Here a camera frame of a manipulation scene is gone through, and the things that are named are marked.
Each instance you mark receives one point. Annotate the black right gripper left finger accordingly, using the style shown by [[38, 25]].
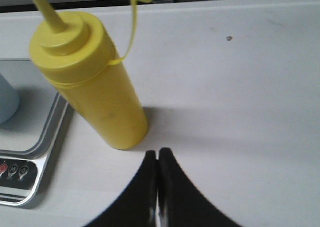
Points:
[[136, 206]]

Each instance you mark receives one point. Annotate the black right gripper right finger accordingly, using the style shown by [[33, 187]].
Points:
[[181, 204]]

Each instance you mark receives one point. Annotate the yellow squeeze bottle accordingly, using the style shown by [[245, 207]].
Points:
[[76, 55]]

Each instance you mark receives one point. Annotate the light blue plastic cup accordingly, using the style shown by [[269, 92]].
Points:
[[9, 100]]

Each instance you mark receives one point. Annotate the silver digital kitchen scale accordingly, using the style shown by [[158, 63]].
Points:
[[28, 139]]

